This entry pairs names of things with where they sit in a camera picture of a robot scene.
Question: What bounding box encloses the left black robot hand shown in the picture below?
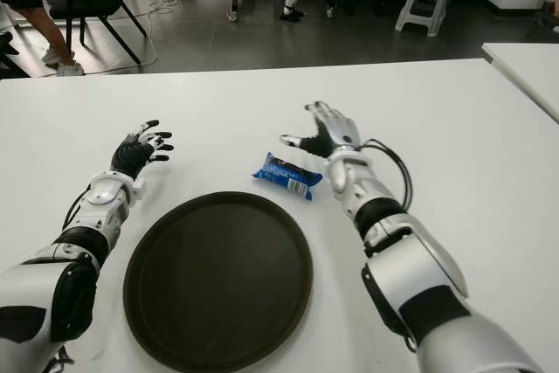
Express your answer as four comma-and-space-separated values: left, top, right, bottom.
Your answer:
111, 119, 175, 181

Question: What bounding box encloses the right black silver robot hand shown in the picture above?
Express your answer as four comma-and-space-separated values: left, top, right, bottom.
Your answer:
279, 100, 363, 159

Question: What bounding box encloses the blue Oreo cookie package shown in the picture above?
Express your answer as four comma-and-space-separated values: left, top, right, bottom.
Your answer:
251, 150, 324, 203

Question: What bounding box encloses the person in black shorts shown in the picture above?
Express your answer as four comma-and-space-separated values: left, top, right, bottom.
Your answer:
0, 0, 85, 78

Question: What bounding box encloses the round dark brown tray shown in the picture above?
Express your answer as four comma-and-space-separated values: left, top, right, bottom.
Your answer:
122, 190, 314, 373

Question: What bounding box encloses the black chair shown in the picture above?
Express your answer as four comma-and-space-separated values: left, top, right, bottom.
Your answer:
41, 0, 148, 65

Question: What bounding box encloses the white side table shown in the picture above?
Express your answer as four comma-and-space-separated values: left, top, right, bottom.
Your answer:
481, 42, 559, 124

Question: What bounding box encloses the black left forearm cable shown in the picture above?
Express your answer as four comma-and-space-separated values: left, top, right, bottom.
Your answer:
62, 184, 93, 232

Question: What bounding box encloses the black forearm cable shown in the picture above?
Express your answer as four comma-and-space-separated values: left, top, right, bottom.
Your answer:
62, 184, 93, 232
360, 139, 414, 212

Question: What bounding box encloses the black right forearm cable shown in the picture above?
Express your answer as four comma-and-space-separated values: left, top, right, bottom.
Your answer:
360, 139, 414, 212

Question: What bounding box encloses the black chair frame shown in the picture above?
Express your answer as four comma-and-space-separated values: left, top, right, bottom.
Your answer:
0, 31, 23, 77

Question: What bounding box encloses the black left elbow cable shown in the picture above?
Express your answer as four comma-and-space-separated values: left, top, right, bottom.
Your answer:
43, 344, 75, 373

